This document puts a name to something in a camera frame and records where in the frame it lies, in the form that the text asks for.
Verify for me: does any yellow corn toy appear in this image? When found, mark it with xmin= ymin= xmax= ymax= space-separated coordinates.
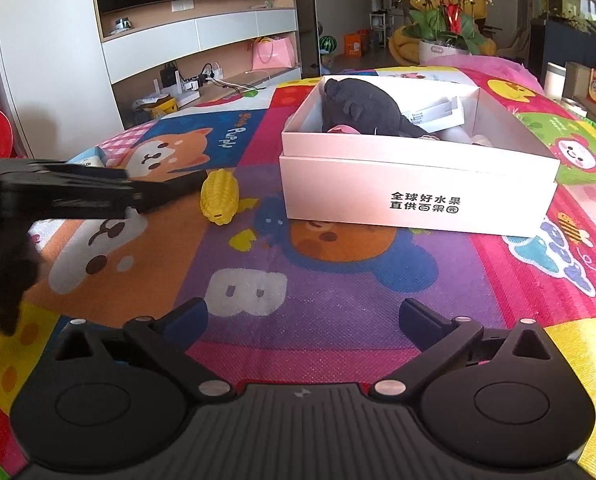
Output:
xmin=199 ymin=169 xmax=240 ymax=226

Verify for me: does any black plush toy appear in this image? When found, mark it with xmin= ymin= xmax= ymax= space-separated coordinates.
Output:
xmin=322 ymin=78 xmax=426 ymax=139

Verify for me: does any white yogurt drink bottle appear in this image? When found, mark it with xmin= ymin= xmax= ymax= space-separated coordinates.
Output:
xmin=437 ymin=127 xmax=493 ymax=148

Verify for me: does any blue white tissue pack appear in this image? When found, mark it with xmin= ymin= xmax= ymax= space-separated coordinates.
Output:
xmin=406 ymin=98 xmax=465 ymax=133

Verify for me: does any pink plush doll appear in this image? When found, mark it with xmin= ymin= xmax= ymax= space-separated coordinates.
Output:
xmin=326 ymin=125 xmax=359 ymax=134

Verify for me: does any yellow box on shelf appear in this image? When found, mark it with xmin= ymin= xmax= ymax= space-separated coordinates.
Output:
xmin=142 ymin=98 xmax=179 ymax=119

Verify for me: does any colourful cartoon play mat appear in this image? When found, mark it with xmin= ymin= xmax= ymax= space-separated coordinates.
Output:
xmin=0 ymin=68 xmax=596 ymax=479

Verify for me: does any white power strip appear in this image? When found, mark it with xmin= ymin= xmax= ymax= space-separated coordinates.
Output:
xmin=180 ymin=73 xmax=219 ymax=91

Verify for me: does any pink cardboard box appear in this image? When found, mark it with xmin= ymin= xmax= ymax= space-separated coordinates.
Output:
xmin=280 ymin=74 xmax=560 ymax=237

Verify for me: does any pink gift bag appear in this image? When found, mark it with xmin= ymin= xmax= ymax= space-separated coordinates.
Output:
xmin=252 ymin=37 xmax=296 ymax=70

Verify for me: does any watermelon ball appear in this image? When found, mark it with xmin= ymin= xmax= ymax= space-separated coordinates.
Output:
xmin=319 ymin=35 xmax=337 ymax=54

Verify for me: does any orange shopping bag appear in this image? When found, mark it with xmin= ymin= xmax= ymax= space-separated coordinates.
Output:
xmin=344 ymin=32 xmax=363 ymax=58

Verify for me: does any white cylinder humidifier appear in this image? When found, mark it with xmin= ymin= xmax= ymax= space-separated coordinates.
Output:
xmin=544 ymin=62 xmax=566 ymax=100

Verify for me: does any pink orchid flower pot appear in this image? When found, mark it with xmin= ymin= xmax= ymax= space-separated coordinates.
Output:
xmin=391 ymin=0 xmax=496 ymax=65

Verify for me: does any white tv wall cabinet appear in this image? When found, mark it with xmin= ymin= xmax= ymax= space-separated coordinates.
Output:
xmin=0 ymin=0 xmax=298 ymax=158

